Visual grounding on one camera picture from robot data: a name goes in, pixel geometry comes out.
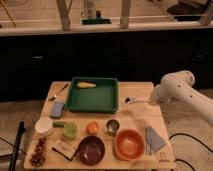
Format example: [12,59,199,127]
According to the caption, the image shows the dark purple bowl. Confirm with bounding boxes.
[77,136,105,166]

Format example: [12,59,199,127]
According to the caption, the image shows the orange fruit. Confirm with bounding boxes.
[86,122,99,135]

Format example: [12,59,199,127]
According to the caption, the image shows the blue sponge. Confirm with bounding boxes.
[50,101,64,119]

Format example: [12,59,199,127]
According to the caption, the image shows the black floor cable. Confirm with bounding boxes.
[168,132,213,171]

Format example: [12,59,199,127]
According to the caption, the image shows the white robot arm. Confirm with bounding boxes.
[150,70,213,127]

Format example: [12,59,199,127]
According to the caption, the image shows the orange bowl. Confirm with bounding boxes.
[113,129,145,161]

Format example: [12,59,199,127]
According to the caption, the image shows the white bowl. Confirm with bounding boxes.
[35,117,53,137]

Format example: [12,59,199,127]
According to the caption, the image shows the white bottle on green base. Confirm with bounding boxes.
[81,0,111,25]

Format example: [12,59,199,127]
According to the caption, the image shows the black pole stand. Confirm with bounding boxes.
[8,121,25,171]

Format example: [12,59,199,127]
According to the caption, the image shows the green cup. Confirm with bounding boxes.
[62,122,77,139]

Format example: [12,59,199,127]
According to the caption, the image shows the brown dried food cluster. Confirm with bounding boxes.
[30,138,46,167]

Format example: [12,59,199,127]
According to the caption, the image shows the blue folded cloth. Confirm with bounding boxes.
[145,127,166,155]

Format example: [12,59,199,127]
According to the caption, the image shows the metal spoon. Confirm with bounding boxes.
[48,84,69,102]

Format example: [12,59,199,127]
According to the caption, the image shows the green plastic tray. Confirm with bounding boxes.
[65,77,119,113]

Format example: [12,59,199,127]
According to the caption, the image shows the small metal cup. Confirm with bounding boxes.
[106,119,120,136]

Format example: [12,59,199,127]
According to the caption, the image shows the yellow corn cob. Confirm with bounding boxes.
[77,82,96,88]

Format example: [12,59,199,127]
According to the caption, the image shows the green cucumber piece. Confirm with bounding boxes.
[53,122,66,127]

